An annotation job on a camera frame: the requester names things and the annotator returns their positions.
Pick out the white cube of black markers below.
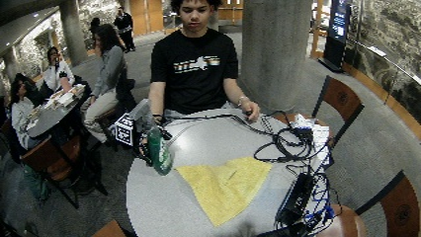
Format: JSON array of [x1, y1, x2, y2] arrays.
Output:
[[112, 113, 136, 147]]

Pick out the the person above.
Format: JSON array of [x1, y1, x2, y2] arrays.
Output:
[[148, 0, 263, 124]]

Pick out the grey concrete pillar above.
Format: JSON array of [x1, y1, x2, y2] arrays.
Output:
[[239, 0, 314, 113], [57, 0, 89, 66]]

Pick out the brown wooden chair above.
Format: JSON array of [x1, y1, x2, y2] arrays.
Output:
[[19, 133, 109, 209], [272, 74, 366, 147], [320, 170, 421, 237], [89, 219, 129, 237]]

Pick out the yellow cloth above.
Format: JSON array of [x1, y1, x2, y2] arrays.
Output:
[[175, 156, 273, 228]]

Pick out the round grey side table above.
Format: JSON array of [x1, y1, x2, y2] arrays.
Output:
[[25, 86, 87, 138]]

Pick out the white food wrappers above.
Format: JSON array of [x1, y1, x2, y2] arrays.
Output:
[[27, 83, 87, 129]]

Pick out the black electronics box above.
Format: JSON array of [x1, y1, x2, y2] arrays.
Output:
[[275, 172, 317, 227]]

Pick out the black display sign stand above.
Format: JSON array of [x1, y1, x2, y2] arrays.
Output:
[[317, 0, 353, 74]]

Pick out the metal handrail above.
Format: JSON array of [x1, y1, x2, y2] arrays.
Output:
[[346, 37, 421, 87]]

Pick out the black cable tangle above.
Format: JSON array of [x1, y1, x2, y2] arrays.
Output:
[[164, 112, 336, 166]]

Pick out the blue cables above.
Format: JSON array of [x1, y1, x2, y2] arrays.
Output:
[[301, 171, 338, 231]]

